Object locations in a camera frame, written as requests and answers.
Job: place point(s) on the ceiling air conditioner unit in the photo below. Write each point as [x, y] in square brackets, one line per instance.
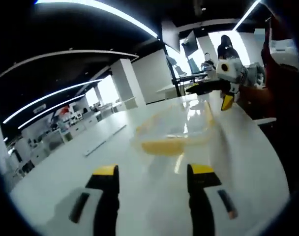
[40, 108]

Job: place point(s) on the long straight ceiling light strip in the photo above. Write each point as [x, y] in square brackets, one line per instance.
[53, 108]
[66, 89]

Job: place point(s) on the curved ceiling light strip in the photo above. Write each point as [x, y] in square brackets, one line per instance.
[129, 16]

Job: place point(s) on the white chest-worn device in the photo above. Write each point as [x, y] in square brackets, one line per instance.
[284, 50]

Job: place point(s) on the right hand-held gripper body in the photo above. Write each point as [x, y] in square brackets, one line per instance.
[233, 72]

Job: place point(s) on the small black-framed monitor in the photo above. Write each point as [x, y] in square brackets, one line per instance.
[190, 44]

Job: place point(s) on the black monitor stand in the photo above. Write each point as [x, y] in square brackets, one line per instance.
[174, 78]

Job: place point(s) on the dark-topped desk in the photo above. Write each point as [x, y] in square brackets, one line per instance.
[188, 76]

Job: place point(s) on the clear plastic storage box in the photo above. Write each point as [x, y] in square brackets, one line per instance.
[201, 141]

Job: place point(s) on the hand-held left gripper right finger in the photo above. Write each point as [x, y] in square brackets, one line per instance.
[206, 209]

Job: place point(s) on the large black monitor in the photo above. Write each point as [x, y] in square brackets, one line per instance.
[170, 37]

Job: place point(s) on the person's torso in maroon shirt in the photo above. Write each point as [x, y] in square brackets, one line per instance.
[287, 123]

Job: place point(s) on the row of white office desks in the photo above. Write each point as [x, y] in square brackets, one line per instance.
[75, 127]

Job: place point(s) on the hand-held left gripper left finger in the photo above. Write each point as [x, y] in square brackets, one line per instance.
[90, 209]

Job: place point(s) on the clear yellow-rimmed plastic container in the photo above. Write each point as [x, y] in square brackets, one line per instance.
[174, 123]

